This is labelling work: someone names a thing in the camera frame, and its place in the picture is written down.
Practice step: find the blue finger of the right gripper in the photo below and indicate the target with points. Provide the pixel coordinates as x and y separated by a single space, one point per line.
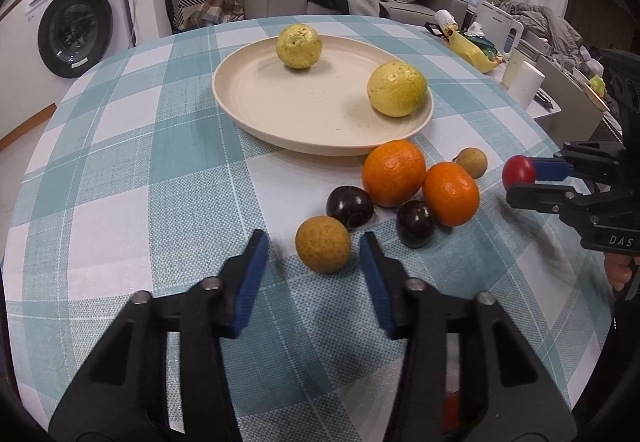
547 199
551 169

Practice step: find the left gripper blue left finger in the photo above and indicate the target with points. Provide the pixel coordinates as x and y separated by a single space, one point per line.
241 276

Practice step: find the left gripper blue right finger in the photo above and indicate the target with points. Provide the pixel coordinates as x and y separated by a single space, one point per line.
385 278

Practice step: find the red cherry tomato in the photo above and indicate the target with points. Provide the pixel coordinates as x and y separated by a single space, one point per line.
518 169

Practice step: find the dark plum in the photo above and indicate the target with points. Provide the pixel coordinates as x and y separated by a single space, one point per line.
350 205
415 225

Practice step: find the brown longan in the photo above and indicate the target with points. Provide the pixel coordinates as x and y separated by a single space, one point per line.
323 244
473 161

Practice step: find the orange mandarin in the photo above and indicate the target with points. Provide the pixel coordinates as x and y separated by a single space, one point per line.
451 194
393 173

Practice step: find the right hand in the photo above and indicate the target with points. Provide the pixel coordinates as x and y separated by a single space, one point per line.
618 269

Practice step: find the white side table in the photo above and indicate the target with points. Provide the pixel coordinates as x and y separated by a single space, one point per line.
574 113

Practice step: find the white paper roll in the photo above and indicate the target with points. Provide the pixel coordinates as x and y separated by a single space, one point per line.
525 84

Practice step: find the yellow plastic bag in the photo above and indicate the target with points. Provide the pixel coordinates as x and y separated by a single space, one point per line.
471 53

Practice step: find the white air purifier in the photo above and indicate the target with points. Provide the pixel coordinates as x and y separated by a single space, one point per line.
499 27

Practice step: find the near yellow guava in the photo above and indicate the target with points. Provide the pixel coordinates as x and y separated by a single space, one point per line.
396 89

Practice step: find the yellow guava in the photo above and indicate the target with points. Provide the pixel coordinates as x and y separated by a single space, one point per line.
299 46
396 89

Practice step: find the cream round plate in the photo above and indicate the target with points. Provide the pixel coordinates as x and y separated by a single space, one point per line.
323 110

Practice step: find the white bottle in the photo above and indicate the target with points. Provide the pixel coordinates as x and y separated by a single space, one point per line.
446 22

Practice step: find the far yellow guava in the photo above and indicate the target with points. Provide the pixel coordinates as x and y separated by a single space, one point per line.
299 46

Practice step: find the black laundry basket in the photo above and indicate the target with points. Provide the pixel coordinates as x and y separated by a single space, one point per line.
185 15

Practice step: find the white washing machine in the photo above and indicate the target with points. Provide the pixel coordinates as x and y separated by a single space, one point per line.
72 36

